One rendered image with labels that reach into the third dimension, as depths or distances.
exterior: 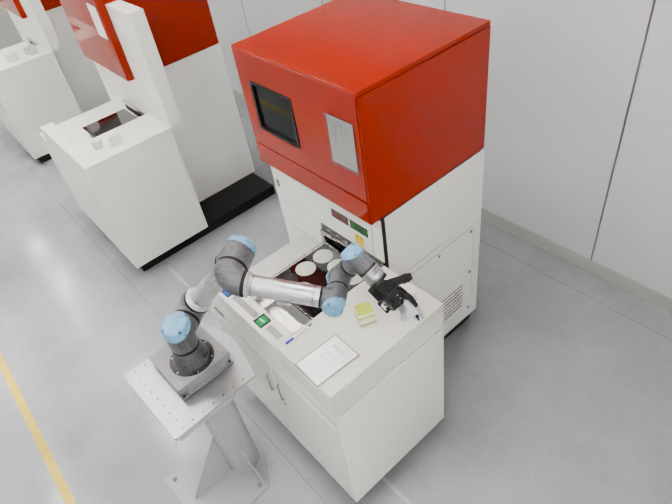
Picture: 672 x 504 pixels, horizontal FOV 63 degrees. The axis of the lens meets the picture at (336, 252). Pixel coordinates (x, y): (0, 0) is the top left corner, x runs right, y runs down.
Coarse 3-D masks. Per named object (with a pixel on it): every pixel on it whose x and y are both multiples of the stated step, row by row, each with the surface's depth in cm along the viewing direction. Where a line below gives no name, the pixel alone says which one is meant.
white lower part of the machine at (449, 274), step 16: (288, 224) 306; (480, 224) 290; (448, 240) 275; (464, 240) 286; (432, 256) 271; (448, 256) 282; (464, 256) 294; (416, 272) 268; (432, 272) 278; (448, 272) 290; (464, 272) 302; (432, 288) 286; (448, 288) 298; (464, 288) 311; (448, 304) 307; (464, 304) 321; (448, 320) 316; (464, 320) 336
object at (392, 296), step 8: (384, 272) 191; (384, 280) 191; (376, 288) 189; (384, 288) 191; (392, 288) 192; (400, 288) 191; (376, 296) 190; (384, 296) 189; (392, 296) 188; (400, 296) 190; (384, 304) 192; (392, 304) 188; (400, 304) 188
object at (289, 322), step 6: (276, 306) 248; (270, 312) 246; (276, 312) 245; (282, 312) 245; (276, 318) 243; (282, 318) 242; (288, 318) 242; (294, 318) 241; (282, 324) 239; (288, 324) 239; (294, 324) 239; (300, 324) 238; (294, 330) 236
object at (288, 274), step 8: (320, 248) 270; (328, 248) 269; (312, 256) 266; (336, 256) 264; (296, 264) 264; (320, 264) 262; (288, 272) 260; (320, 272) 258; (288, 280) 257; (296, 280) 256; (304, 280) 255; (312, 280) 254; (320, 280) 254; (352, 288) 247; (312, 312) 240; (320, 312) 239
